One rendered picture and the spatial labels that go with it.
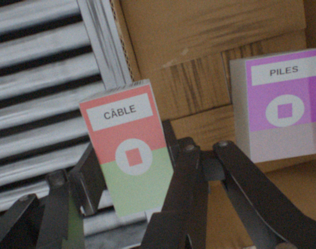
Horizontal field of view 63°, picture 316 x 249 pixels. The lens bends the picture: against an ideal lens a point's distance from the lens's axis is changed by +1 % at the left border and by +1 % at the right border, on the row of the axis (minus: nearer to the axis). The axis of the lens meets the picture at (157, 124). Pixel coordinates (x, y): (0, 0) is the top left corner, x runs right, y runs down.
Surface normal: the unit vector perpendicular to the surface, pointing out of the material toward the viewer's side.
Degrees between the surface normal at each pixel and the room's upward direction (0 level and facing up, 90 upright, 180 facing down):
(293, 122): 0
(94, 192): 91
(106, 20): 0
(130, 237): 90
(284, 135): 0
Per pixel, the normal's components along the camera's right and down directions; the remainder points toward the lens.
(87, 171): 0.96, -0.26
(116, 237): -0.26, -0.93
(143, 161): 0.05, 0.24
